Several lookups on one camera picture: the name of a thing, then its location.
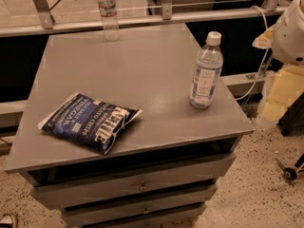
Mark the black cart base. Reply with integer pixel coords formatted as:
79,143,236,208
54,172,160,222
278,93,304,136

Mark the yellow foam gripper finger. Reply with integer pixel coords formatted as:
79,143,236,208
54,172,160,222
261,66,304,122
252,26,275,49

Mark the white cable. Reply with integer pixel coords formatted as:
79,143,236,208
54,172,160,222
235,5,272,102

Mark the clear plastic water bottle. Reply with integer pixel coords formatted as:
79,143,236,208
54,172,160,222
98,0,120,41

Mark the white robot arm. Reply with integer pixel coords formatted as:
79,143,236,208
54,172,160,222
252,0,304,122

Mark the metal railing frame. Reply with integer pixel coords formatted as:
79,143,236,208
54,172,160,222
0,0,293,37

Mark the grey drawer cabinet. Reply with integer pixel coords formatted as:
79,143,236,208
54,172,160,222
4,23,256,228

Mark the blue label plastic bottle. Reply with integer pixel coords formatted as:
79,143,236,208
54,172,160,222
189,31,223,109

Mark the black caster wheel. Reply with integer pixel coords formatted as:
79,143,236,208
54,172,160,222
276,159,297,181

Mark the blue kettle chips bag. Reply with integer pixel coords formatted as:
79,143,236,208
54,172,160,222
38,92,142,156

